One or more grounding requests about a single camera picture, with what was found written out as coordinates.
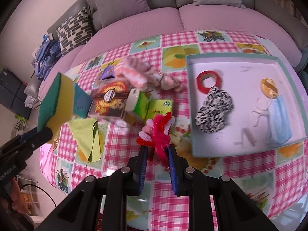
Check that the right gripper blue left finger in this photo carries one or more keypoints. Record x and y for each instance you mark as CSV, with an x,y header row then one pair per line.
x,y
139,171

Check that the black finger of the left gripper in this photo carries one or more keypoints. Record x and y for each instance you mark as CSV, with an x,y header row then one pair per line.
x,y
33,139

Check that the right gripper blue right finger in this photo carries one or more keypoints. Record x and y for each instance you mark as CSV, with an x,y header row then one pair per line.
x,y
177,167

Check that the red white pipe cleaner toy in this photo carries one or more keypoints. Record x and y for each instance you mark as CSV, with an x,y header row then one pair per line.
x,y
155,135

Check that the green yellow sponge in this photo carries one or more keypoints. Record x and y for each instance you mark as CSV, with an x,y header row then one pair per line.
x,y
57,106

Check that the leopard print fabric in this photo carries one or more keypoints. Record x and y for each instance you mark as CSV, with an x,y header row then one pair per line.
x,y
211,117

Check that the green tissue pack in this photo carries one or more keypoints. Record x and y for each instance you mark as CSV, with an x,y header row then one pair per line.
x,y
158,106
137,104

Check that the yellow green cloth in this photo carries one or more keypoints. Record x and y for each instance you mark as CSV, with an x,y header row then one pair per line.
x,y
86,133

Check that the red tape roll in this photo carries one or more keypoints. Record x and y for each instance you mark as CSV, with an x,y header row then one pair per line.
x,y
207,80

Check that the pink white fuzzy sock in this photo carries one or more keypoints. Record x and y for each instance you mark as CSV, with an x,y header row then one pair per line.
x,y
133,70

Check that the blue face mask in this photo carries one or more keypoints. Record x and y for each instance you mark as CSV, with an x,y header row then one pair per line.
x,y
278,125

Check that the purple snack pouch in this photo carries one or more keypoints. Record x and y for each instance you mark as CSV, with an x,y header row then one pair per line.
x,y
107,73

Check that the gold round lucky token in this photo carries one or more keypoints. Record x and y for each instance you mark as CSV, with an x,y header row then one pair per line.
x,y
269,88

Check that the person left hand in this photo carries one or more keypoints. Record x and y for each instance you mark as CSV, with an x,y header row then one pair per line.
x,y
18,202

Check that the black cabinet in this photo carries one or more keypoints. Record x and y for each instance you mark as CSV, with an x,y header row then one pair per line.
x,y
12,94

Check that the teal plastic container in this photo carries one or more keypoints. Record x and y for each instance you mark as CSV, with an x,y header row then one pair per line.
x,y
82,102

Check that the teal shallow tray box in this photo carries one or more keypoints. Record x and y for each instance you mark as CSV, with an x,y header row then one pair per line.
x,y
241,75

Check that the clear box with orange print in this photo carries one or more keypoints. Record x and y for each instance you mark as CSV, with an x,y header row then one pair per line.
x,y
109,100

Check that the beige patterned scrunchie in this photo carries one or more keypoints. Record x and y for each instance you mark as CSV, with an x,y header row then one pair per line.
x,y
163,81

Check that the blue clothing pile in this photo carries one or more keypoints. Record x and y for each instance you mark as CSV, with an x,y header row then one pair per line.
x,y
45,57

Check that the pink checkered tablecloth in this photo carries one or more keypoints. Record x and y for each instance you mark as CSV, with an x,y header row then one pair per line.
x,y
273,180

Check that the black white patterned cushion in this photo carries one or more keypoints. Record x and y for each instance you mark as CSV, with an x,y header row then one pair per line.
x,y
74,31

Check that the grey sofa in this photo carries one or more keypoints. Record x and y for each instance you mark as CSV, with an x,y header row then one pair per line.
x,y
261,17

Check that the left grey cushion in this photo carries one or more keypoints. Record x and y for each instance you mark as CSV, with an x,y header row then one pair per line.
x,y
111,11

